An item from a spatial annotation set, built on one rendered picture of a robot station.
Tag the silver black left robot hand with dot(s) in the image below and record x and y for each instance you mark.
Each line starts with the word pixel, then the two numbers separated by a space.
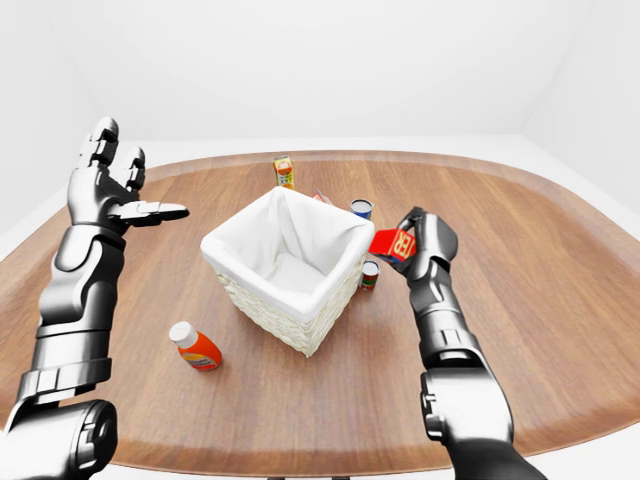
pixel 92 200

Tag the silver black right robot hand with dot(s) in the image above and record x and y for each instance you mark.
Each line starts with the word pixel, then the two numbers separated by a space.
pixel 430 245

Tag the red butter box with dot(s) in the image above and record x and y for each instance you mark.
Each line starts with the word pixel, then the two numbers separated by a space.
pixel 394 246

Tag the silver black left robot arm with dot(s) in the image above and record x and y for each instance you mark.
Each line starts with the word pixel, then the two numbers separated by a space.
pixel 65 320

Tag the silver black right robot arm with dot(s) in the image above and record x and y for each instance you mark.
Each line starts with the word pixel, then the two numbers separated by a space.
pixel 455 370

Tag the white lined wicker basket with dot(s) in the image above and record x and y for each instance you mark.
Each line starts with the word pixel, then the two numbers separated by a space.
pixel 287 270

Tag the red and green labelled tin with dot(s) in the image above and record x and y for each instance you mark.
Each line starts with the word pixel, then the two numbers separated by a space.
pixel 370 276

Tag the blue labelled tin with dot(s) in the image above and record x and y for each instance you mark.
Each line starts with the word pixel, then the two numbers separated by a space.
pixel 362 208

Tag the white and red box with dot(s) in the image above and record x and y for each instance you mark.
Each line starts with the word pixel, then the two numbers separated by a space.
pixel 324 197

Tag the orange juice carton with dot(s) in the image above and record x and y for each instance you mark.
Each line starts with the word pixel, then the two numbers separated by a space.
pixel 284 172

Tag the orange bottle with white cap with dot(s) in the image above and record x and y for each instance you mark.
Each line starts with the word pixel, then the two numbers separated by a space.
pixel 196 347

